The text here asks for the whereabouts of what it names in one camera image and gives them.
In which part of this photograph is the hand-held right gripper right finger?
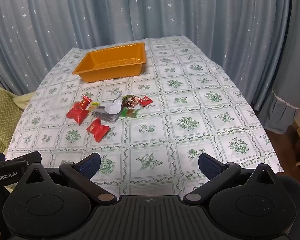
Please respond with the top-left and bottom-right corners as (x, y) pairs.
(183, 153), (278, 204)

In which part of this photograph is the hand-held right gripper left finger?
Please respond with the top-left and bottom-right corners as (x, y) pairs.
(22, 152), (118, 205)

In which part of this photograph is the large red snack packet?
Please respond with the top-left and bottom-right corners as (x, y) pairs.
(87, 118), (111, 143)
(66, 102), (89, 125)

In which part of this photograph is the silver snack sachet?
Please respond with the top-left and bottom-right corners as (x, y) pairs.
(91, 105), (121, 123)

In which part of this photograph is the green candy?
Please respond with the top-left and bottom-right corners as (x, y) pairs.
(121, 107), (141, 118)

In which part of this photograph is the small red candy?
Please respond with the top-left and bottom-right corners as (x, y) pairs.
(80, 95), (93, 109)

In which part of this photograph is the brown candy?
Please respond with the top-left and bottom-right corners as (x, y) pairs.
(122, 94), (140, 108)

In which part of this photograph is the small red packet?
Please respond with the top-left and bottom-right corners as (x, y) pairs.
(138, 96), (154, 109)

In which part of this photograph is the orange plastic tray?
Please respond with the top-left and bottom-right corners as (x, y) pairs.
(72, 42), (147, 83)

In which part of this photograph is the green zigzag cushion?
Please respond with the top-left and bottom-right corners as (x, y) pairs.
(0, 89), (22, 155)

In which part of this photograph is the blue curtain with lace trim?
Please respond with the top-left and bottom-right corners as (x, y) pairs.
(251, 0), (300, 134)

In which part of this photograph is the blue starry curtain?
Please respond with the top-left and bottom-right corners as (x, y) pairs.
(0, 0), (294, 97)

